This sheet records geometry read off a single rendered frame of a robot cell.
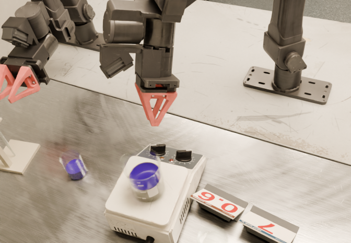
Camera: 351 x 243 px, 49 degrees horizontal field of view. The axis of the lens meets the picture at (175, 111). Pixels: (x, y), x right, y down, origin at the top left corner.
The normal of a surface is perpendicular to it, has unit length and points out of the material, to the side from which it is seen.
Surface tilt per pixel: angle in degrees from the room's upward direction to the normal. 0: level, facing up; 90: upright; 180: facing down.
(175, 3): 90
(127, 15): 91
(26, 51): 1
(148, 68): 66
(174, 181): 0
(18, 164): 0
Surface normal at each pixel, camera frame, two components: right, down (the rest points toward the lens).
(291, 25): 0.26, 0.56
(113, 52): 0.28, 0.32
